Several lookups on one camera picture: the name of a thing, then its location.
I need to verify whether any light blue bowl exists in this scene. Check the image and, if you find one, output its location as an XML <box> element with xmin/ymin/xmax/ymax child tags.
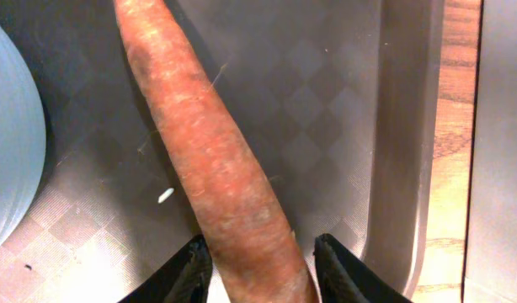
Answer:
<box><xmin>0</xmin><ymin>26</ymin><xmax>46</xmax><ymax>246</ymax></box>

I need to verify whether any orange carrot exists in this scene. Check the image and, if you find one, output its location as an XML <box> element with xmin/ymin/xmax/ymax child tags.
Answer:
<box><xmin>114</xmin><ymin>0</ymin><xmax>317</xmax><ymax>302</ymax></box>

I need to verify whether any brown serving tray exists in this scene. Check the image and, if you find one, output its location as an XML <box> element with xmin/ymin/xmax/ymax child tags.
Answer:
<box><xmin>0</xmin><ymin>0</ymin><xmax>443</xmax><ymax>302</ymax></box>

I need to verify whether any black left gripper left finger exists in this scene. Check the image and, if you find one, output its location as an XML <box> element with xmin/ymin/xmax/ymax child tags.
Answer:
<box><xmin>120</xmin><ymin>235</ymin><xmax>213</xmax><ymax>303</ymax></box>

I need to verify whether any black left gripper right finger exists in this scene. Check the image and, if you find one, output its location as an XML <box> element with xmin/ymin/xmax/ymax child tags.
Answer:
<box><xmin>313</xmin><ymin>233</ymin><xmax>411</xmax><ymax>303</ymax></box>

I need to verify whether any grey dishwasher rack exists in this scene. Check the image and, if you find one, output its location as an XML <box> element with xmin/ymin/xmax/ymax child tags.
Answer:
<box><xmin>463</xmin><ymin>0</ymin><xmax>517</xmax><ymax>302</ymax></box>

